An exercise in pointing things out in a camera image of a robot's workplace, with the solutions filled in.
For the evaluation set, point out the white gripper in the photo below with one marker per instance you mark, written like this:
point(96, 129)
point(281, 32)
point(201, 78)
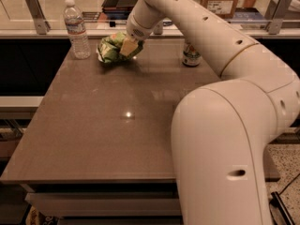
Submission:
point(136, 29)

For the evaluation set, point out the green jalapeno chip bag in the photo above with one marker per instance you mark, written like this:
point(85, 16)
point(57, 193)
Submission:
point(108, 49)

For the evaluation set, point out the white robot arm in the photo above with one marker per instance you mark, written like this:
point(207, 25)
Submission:
point(220, 130)

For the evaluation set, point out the clear plastic water bottle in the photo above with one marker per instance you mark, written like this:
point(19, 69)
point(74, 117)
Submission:
point(76, 30)

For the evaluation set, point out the dark tray stack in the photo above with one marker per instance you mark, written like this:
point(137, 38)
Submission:
point(118, 9)

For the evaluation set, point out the green 7up soda can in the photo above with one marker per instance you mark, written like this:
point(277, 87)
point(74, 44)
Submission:
point(191, 58)

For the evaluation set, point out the middle metal rail bracket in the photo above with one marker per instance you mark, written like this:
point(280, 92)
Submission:
point(158, 29)

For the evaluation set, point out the left metal rail bracket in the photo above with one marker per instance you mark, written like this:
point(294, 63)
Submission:
point(41, 25)

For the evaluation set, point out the black floor cable device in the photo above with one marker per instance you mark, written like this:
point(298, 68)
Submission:
point(277, 202)

